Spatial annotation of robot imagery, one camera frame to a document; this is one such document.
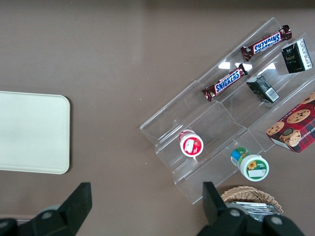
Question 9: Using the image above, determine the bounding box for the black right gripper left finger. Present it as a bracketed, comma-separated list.
[0, 181, 93, 236]

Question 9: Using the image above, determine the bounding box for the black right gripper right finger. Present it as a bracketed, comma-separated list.
[196, 181, 308, 236]

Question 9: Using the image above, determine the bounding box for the light wicker basket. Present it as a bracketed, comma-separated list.
[220, 185, 284, 214]

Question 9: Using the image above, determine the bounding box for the cream plastic tray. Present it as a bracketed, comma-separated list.
[0, 90, 71, 175]

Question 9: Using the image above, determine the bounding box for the stack of foil trays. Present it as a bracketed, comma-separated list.
[225, 201, 281, 223]

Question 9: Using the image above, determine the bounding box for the green-lidded white bottle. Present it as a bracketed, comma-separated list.
[230, 147, 269, 182]

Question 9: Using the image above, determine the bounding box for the red-lidded yogurt bottle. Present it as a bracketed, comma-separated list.
[179, 129, 204, 157]

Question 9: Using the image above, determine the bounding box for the clear acrylic tiered stand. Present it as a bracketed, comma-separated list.
[139, 17, 315, 205]

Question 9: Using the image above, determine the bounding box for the red tartan cookie box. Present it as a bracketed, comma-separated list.
[265, 90, 315, 153]

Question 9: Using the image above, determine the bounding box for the Snickers chocolate bar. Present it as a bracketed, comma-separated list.
[240, 24, 293, 61]
[201, 62, 253, 102]

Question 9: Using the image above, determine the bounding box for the small dark green carton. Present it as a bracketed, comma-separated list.
[246, 75, 281, 104]
[281, 39, 314, 74]

